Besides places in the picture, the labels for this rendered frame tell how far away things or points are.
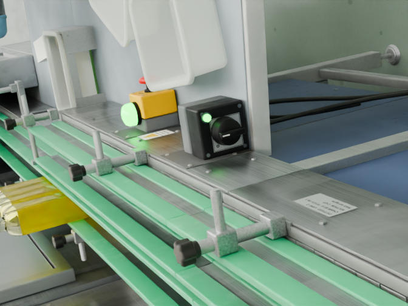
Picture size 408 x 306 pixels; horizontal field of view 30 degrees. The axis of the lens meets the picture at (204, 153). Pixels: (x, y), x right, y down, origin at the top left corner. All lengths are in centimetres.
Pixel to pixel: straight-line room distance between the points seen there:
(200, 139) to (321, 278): 45
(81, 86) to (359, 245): 122
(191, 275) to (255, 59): 36
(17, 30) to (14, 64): 280
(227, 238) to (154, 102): 63
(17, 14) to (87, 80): 360
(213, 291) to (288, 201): 14
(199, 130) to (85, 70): 78
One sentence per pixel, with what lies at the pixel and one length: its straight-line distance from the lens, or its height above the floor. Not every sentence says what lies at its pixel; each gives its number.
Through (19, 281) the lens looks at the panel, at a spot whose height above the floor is 109.
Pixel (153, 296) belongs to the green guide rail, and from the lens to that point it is 119.
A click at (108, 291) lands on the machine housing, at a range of 157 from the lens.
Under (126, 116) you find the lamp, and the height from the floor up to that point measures 85.
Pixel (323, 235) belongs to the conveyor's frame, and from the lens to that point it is 82.
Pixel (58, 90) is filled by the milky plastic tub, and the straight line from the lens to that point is 205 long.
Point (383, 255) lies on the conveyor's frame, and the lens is 75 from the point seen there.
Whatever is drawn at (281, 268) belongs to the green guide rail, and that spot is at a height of 93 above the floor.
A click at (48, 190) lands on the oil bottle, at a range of 165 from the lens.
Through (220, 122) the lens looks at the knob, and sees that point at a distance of 115.
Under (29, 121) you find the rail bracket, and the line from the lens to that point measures 183.
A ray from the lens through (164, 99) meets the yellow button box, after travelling 143.
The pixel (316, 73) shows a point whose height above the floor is 26.
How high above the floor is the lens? 126
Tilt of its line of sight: 22 degrees down
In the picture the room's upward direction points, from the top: 105 degrees counter-clockwise
